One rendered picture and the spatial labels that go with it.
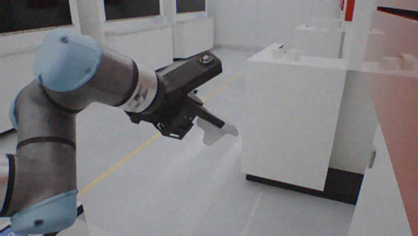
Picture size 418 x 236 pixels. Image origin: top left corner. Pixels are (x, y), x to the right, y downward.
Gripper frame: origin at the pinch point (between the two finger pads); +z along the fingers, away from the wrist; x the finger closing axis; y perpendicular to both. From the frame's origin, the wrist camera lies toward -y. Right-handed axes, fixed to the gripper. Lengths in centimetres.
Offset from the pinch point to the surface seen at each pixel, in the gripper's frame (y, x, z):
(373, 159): -11.7, 27.2, 10.7
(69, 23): 78, -355, 114
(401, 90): -16.2, 28.8, -23.4
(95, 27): 72, -386, 165
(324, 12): -246, -338, 605
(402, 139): -12.9, 31.4, -25.4
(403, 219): -7.9, 35.8, -10.1
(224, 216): 74, -26, 122
